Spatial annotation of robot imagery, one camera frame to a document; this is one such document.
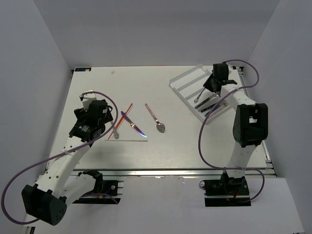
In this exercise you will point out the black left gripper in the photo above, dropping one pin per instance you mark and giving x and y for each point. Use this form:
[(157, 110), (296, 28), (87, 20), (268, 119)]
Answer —
[(81, 113)]

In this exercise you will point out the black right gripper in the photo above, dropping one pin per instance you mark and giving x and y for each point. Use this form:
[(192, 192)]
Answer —
[(206, 84)]

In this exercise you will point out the teal handled silver fork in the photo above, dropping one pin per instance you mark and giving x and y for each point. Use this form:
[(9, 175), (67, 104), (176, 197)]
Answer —
[(210, 112)]

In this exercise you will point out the black handled silver spoon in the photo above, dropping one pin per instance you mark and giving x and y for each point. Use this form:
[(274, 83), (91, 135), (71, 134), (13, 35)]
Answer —
[(205, 100)]

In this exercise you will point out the iridescent purple ornate spoon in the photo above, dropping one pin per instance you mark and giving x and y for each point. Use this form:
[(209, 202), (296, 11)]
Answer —
[(199, 95)]

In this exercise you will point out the black handled silver fork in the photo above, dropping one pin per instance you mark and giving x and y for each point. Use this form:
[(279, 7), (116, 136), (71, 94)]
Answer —
[(209, 107)]

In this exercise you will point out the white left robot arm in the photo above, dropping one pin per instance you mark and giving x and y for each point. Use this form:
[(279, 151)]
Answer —
[(50, 196)]

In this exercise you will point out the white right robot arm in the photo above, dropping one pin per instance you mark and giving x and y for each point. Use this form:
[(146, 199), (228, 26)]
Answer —
[(250, 126)]

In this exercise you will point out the orange chopstick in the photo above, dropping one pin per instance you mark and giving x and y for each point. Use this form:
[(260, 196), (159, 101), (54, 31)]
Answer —
[(120, 121), (112, 135)]

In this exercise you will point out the ornate silver table knife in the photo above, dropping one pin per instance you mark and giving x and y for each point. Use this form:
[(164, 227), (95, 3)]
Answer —
[(116, 134)]

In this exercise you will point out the white compartment cutlery tray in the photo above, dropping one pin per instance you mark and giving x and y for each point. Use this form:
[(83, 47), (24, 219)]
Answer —
[(189, 84)]

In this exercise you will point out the clear chopstick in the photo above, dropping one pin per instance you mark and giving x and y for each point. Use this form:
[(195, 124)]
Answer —
[(128, 140)]

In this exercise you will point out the iridescent rainbow steak knife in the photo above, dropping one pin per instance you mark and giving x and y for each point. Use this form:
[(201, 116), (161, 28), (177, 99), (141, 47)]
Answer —
[(133, 126)]

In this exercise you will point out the blue label sticker left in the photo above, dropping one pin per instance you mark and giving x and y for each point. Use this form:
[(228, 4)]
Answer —
[(83, 69)]

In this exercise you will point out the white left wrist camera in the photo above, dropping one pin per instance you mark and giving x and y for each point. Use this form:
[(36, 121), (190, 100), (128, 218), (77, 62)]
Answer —
[(87, 99)]

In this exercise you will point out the pink handled silver spoon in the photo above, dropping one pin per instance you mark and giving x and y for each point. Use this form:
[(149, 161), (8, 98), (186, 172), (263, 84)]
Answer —
[(160, 126)]

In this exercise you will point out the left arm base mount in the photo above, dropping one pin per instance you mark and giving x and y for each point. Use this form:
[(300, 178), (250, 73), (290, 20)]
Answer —
[(106, 191)]

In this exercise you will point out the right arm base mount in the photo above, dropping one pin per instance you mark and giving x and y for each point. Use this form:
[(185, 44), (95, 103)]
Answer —
[(226, 192)]

